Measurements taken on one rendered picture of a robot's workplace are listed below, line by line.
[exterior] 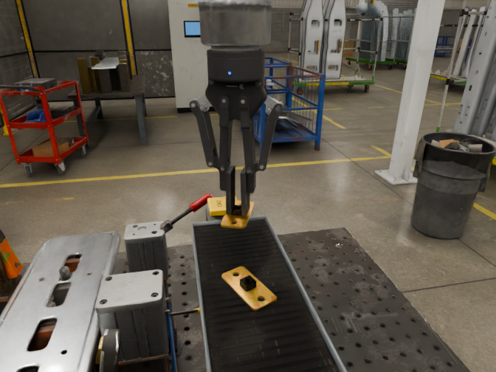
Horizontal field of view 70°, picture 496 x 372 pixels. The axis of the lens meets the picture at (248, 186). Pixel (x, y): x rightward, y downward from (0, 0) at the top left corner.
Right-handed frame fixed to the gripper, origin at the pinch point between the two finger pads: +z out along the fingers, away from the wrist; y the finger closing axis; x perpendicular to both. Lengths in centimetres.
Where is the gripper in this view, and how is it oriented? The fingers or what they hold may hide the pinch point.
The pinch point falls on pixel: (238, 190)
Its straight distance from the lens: 54.3
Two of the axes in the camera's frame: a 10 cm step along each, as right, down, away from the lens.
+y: -9.8, -0.8, 1.7
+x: -1.9, 4.1, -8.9
